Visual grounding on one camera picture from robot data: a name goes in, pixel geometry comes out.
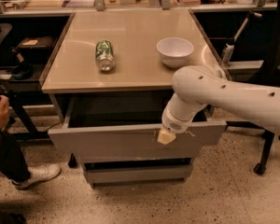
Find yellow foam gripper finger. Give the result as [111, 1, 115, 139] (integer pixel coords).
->
[158, 127, 176, 145]

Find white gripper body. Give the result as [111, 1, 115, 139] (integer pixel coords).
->
[161, 107, 191, 133]

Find grey top drawer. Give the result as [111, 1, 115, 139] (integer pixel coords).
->
[49, 100, 226, 163]

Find grey drawer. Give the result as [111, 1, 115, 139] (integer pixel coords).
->
[49, 100, 226, 163]
[84, 164, 193, 185]

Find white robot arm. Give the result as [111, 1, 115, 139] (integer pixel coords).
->
[158, 65, 280, 145]

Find grey bottom drawer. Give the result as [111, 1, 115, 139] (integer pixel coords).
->
[84, 164, 193, 185]

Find grey drawer cabinet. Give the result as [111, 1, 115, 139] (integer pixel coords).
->
[42, 8, 218, 173]

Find white bowl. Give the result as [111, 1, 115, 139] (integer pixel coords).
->
[156, 37, 194, 68]

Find white handheld tool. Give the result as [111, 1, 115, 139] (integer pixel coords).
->
[221, 10, 262, 67]

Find green soda can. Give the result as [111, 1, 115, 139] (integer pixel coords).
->
[95, 40, 115, 72]

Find black office chair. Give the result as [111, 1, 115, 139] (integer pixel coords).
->
[227, 0, 280, 176]

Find white sneaker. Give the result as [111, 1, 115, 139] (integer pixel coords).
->
[12, 164, 62, 190]

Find black box on shelf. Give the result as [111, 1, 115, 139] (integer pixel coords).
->
[16, 36, 56, 57]

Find black headphones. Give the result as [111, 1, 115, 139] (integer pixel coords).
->
[11, 49, 34, 80]

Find person's dark trouser leg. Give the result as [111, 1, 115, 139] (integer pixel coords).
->
[0, 132, 30, 183]

